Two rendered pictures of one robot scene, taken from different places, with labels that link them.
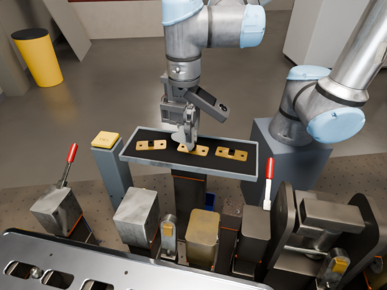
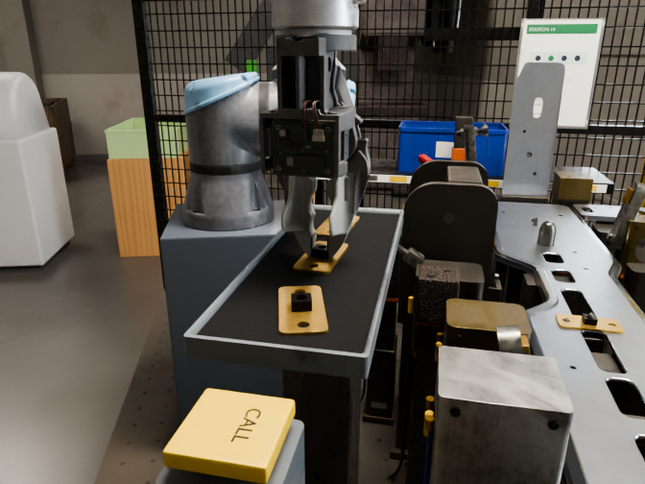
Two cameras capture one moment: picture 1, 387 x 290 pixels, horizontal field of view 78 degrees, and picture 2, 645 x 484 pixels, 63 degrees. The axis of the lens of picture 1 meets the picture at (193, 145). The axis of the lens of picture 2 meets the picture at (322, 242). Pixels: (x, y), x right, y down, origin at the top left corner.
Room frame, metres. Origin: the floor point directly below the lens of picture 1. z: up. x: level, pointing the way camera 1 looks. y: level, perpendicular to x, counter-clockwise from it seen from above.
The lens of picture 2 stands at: (0.50, 0.51, 1.36)
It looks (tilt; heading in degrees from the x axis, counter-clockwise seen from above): 20 degrees down; 270
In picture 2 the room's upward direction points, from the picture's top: straight up
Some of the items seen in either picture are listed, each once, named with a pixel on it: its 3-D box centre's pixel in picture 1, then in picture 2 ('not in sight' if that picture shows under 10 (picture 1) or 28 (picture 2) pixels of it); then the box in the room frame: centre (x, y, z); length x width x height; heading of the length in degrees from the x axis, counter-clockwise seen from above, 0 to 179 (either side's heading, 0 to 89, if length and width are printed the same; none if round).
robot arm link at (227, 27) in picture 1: (232, 25); not in sight; (0.52, -0.08, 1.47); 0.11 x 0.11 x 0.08; 3
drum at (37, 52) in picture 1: (40, 58); not in sight; (3.33, 2.16, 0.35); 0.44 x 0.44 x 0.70
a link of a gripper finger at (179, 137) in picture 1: (182, 138); (335, 219); (0.48, 0.03, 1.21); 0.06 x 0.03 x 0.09; 73
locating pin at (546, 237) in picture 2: not in sight; (546, 235); (0.05, -0.48, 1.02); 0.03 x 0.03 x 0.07
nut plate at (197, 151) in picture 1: (193, 148); (322, 252); (0.50, 0.00, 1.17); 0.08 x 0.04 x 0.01; 73
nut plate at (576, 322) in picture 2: not in sight; (589, 320); (0.12, -0.15, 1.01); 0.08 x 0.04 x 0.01; 167
